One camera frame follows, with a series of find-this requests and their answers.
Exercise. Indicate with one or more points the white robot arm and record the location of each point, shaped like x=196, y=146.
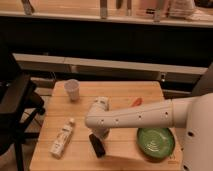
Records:
x=194, y=114

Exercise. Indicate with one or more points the white sponge block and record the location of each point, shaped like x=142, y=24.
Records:
x=105, y=102

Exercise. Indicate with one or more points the translucent plastic cup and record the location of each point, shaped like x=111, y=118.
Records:
x=71, y=87

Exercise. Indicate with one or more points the orange carrot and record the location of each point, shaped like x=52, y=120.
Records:
x=137, y=102

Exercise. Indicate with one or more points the green bowl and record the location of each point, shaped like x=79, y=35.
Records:
x=158, y=143

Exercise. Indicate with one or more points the white plastic bottle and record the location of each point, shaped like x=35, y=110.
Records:
x=62, y=139

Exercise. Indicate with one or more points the black chair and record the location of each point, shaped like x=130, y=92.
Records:
x=19, y=104

